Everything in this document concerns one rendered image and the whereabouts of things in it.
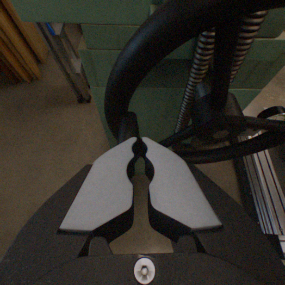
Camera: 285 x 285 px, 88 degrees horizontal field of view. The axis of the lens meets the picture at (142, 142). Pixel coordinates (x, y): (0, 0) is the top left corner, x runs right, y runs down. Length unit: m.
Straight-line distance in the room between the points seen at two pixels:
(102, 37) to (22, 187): 1.05
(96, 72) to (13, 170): 1.04
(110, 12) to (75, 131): 1.02
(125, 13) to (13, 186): 1.14
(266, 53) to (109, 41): 0.25
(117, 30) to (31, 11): 0.13
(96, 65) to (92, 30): 0.06
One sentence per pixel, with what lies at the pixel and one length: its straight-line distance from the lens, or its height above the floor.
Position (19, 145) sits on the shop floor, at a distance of 1.38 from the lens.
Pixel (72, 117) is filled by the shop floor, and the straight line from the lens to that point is 1.34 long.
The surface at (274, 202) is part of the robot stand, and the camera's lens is 0.99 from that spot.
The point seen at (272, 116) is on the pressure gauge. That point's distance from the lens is 0.50.
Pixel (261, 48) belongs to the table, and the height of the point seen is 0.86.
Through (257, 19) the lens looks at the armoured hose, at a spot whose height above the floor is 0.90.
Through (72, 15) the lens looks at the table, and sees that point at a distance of 0.33.
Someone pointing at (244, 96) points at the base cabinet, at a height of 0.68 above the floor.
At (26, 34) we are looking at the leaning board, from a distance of 1.88.
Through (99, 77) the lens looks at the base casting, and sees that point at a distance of 0.38.
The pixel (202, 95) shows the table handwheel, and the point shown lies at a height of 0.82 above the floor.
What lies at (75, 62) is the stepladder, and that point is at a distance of 1.37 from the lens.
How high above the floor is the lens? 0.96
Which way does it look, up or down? 60 degrees down
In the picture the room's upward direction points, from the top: 4 degrees clockwise
